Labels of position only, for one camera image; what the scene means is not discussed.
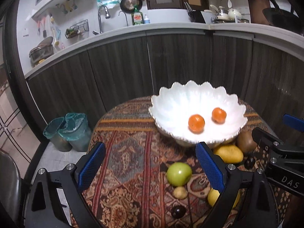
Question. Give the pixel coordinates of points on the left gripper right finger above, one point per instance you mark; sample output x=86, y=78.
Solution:
x=258, y=207

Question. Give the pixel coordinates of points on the hanging black frying pan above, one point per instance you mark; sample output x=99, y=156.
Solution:
x=129, y=6

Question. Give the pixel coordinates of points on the brown wooden cutting board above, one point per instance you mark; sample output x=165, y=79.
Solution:
x=256, y=8

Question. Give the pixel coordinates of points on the grey lidded pot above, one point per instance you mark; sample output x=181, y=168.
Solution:
x=42, y=51

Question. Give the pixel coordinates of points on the green dish soap bottle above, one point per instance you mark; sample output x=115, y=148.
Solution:
x=137, y=17

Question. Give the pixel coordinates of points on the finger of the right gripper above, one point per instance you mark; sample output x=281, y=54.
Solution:
x=266, y=141
x=294, y=122

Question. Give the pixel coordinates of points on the white kitchen countertop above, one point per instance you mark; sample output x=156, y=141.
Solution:
x=279, y=38

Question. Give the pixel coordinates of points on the green apple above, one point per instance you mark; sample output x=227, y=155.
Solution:
x=178, y=174

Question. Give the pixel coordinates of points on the small tan longan fruit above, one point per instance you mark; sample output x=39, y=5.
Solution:
x=180, y=193

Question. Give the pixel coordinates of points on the grey chair back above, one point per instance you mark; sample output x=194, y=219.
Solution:
x=10, y=187

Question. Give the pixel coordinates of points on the dark plum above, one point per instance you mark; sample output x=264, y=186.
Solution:
x=249, y=163
x=178, y=211

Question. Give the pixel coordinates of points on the black knife block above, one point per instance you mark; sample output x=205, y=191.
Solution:
x=195, y=15

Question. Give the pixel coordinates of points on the yellow mango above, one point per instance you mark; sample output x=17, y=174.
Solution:
x=230, y=154

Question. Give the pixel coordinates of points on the dark wood base cabinets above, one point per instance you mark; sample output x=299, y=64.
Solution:
x=99, y=78

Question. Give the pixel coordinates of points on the yellow lemon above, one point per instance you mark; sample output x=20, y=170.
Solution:
x=213, y=195

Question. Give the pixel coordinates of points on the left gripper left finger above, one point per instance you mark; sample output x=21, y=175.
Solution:
x=44, y=208

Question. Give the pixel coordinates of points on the white teapot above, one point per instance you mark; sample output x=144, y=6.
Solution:
x=232, y=13

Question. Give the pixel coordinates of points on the orange tangerine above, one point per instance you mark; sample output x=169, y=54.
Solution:
x=196, y=123
x=219, y=115

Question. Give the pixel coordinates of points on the black wire sink rack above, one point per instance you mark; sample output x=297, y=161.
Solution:
x=77, y=29

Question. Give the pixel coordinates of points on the black wok on counter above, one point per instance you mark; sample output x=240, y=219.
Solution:
x=283, y=19

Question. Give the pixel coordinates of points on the brown kiwi fruit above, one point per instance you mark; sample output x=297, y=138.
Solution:
x=245, y=142

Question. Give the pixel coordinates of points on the white scalloped ceramic bowl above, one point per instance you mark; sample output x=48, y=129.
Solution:
x=172, y=107

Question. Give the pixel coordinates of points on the teal lined trash bin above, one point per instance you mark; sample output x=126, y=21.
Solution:
x=51, y=132
x=76, y=131

